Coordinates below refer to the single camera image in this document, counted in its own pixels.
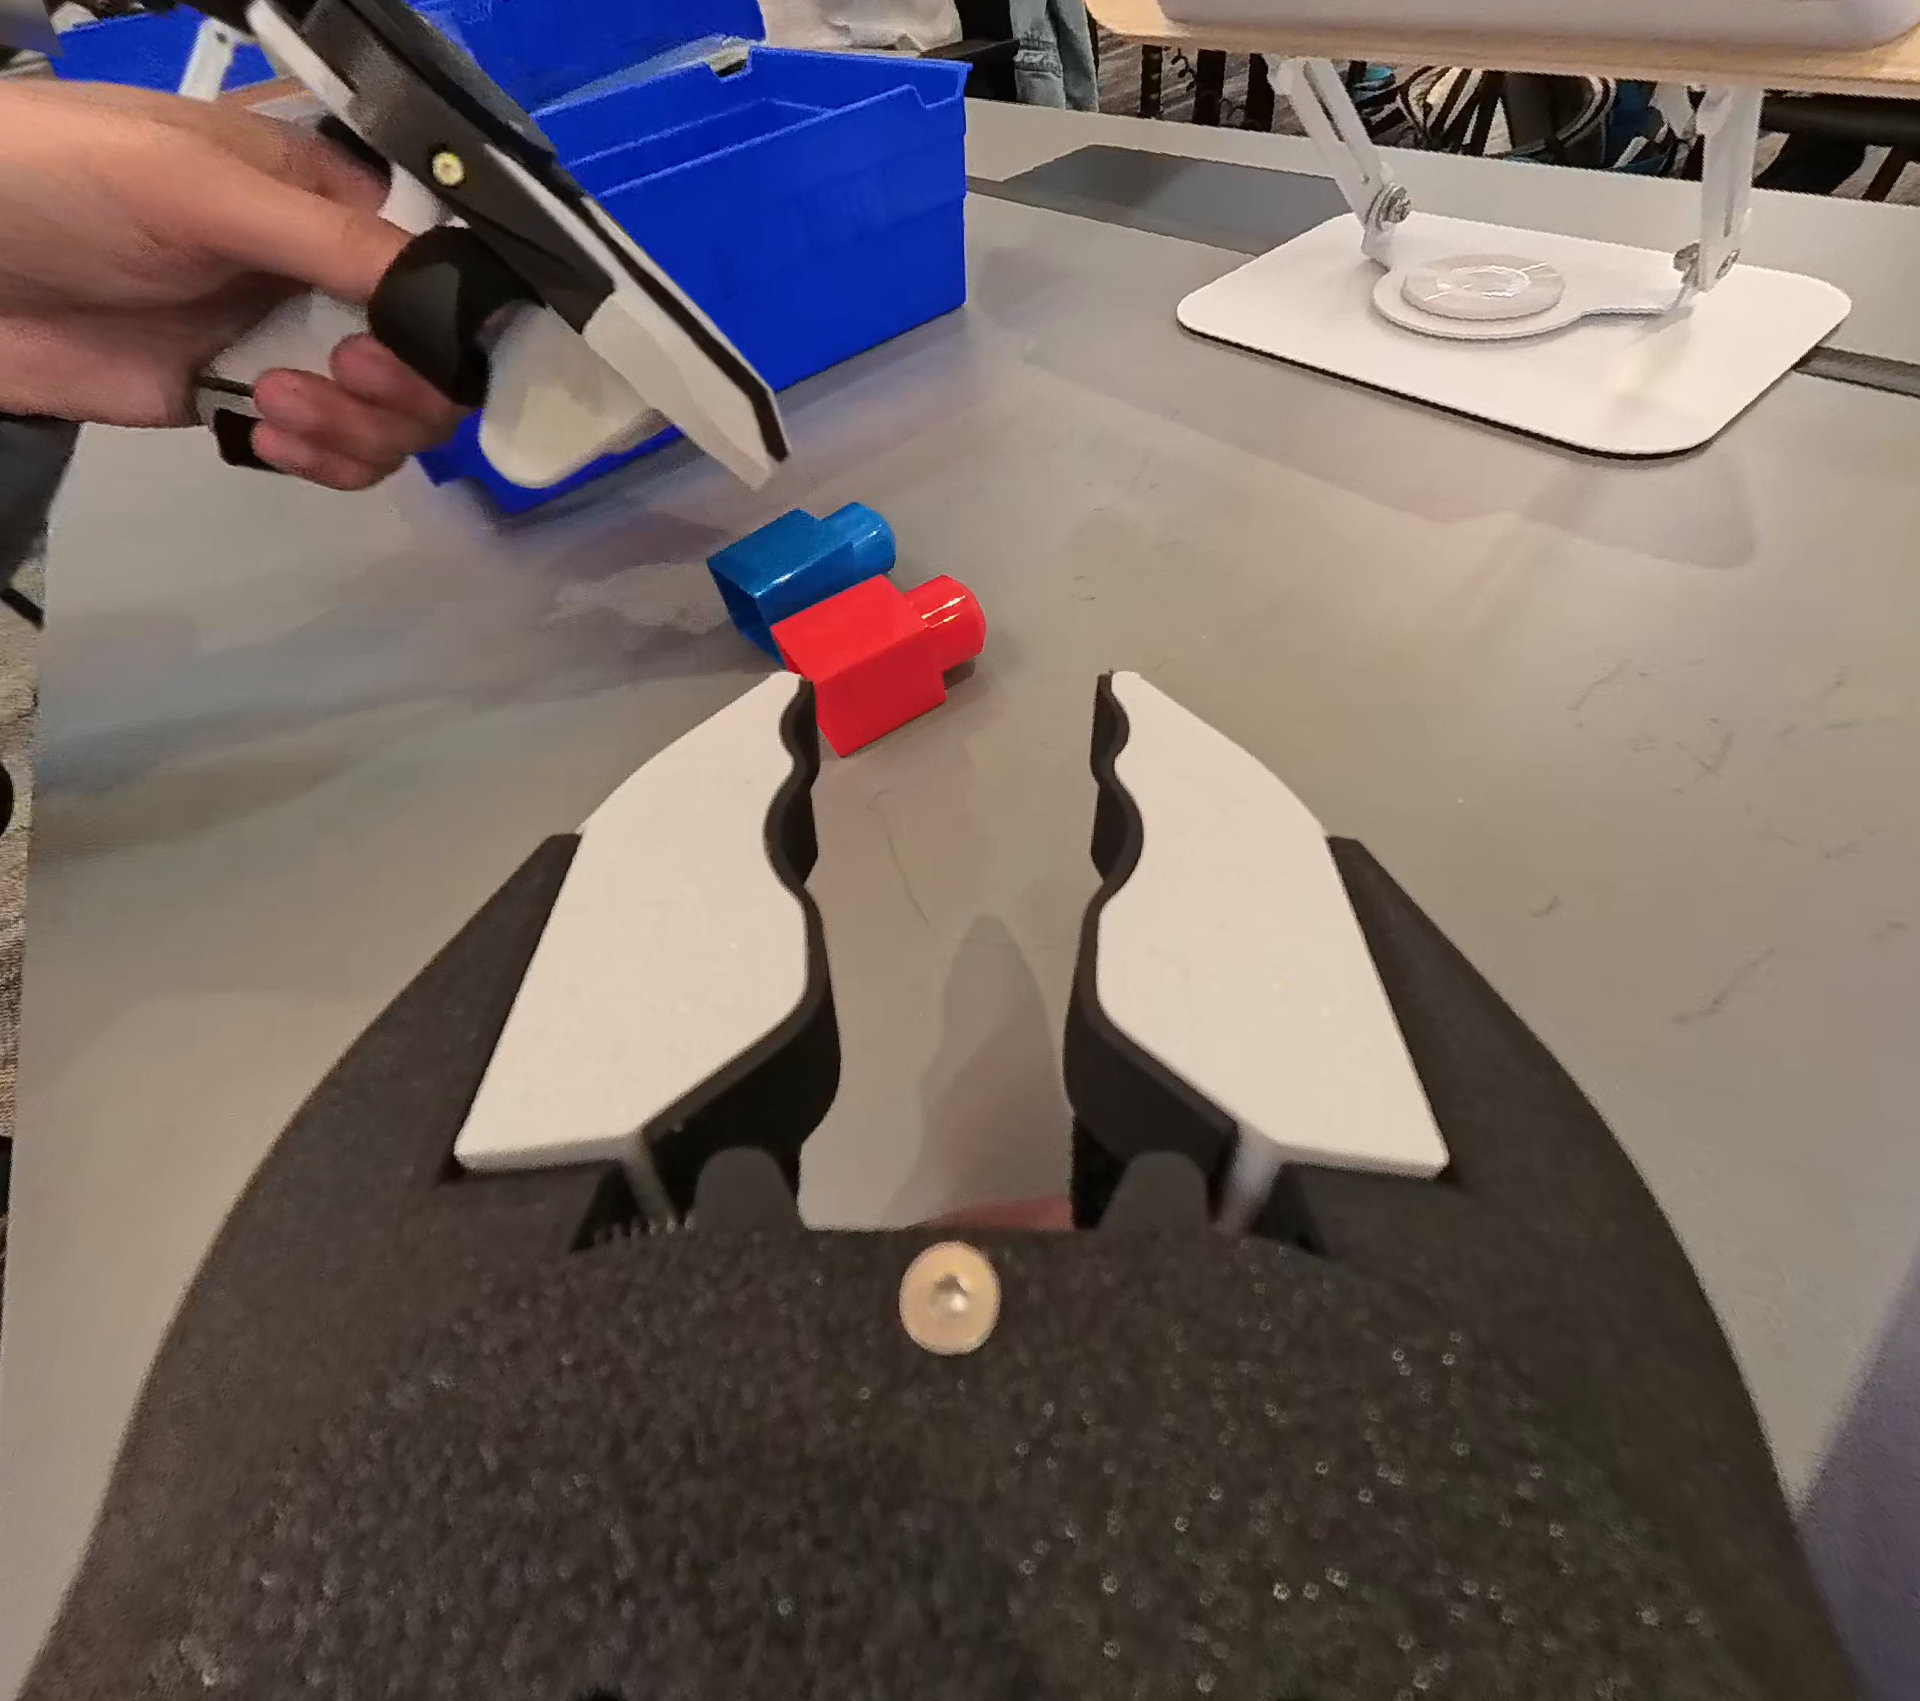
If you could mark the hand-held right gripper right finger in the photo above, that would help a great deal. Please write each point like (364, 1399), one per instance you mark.
(1261, 980)

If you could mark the red one-stud block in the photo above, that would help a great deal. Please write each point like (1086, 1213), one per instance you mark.
(879, 672)

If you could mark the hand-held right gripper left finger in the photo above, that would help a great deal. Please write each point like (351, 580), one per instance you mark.
(645, 980)

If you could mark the clear plastic bag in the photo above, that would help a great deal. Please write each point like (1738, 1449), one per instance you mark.
(660, 69)

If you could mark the blue plastic bin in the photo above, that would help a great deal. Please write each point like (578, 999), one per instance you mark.
(135, 51)
(600, 7)
(811, 217)

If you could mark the white wooden document stand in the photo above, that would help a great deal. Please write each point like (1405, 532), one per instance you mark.
(1501, 367)

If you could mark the blue one-stud block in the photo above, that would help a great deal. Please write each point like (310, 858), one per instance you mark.
(795, 560)

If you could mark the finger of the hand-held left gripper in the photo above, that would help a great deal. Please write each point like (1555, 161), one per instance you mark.
(674, 397)
(563, 410)

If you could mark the person's right hand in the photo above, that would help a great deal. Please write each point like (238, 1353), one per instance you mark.
(1029, 1215)

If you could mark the person's left hand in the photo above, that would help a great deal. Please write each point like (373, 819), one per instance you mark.
(151, 230)

